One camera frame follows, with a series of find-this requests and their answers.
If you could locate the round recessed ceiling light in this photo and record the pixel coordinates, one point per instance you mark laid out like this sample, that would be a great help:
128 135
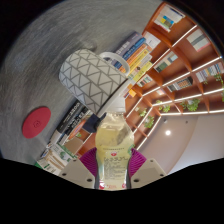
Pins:
168 132

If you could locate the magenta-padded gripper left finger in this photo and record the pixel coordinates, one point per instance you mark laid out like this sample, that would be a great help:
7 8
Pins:
76 173

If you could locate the white mug with grey pattern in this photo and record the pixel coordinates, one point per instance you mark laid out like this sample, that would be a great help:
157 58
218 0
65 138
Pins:
86 76

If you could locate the tall green white carton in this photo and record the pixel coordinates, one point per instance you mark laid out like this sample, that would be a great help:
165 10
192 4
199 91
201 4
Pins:
58 159

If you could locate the stack of dark books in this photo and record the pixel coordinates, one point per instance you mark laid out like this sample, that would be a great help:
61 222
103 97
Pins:
71 121

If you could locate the brown wooden shelf unit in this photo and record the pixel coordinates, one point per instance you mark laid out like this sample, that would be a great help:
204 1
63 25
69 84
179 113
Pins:
180 56

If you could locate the tan chair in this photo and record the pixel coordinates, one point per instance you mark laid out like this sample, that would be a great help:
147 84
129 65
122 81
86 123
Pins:
73 145

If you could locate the flat round red coaster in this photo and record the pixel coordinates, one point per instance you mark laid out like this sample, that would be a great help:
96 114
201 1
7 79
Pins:
36 122

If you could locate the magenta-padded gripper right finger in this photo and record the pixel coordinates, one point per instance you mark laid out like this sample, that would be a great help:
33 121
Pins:
148 173

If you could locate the dark office chair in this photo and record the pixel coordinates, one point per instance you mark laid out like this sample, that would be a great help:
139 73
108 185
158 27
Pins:
90 124

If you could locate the clear bottle with yellow drink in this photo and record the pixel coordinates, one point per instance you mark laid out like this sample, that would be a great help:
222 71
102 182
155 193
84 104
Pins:
115 140

